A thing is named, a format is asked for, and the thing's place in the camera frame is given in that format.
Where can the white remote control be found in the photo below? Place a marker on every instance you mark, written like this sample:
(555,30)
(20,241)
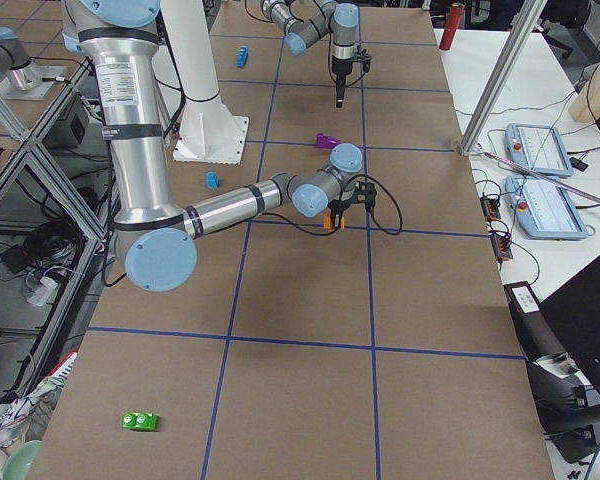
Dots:
(525,299)

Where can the orange trapezoid block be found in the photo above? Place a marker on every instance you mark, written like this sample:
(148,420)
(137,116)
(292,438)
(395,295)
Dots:
(325,222)

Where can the red cylinder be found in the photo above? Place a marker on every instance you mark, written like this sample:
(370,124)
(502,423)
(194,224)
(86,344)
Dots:
(456,13)

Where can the black laptop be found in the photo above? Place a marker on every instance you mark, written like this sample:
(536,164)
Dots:
(573,314)

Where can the green bowl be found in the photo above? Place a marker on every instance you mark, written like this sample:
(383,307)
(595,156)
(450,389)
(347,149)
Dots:
(20,462)

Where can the upper teach pendant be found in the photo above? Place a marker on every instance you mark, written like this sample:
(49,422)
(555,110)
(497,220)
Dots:
(539,148)

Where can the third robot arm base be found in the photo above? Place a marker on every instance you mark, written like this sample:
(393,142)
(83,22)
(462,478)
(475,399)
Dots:
(21,78)

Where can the aluminium post at table edge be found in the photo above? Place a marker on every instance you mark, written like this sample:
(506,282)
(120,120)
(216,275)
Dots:
(507,59)

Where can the green double block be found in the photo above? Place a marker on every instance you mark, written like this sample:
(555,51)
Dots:
(143,421)

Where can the crumpled patterned cloth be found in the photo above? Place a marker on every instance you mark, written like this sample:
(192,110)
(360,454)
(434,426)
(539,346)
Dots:
(25,420)

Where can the teach pendant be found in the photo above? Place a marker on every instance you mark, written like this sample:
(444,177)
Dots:
(543,211)
(539,148)

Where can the blue block far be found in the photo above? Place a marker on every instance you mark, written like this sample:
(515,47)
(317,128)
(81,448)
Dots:
(242,56)

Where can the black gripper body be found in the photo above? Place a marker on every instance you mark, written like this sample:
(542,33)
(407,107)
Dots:
(340,73)
(339,206)

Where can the blue block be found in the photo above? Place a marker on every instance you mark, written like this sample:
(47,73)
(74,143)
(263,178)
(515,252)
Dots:
(242,56)
(212,180)

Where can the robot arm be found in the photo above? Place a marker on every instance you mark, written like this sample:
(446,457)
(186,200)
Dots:
(338,21)
(154,237)

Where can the lower teach pendant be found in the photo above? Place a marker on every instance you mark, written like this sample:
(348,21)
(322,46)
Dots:
(543,211)

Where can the purple trapezoid block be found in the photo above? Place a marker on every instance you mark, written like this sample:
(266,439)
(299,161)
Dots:
(326,142)

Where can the white camera stand column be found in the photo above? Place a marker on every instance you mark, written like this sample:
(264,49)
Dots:
(208,131)

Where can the blue block near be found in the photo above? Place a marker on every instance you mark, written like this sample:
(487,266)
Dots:
(212,180)

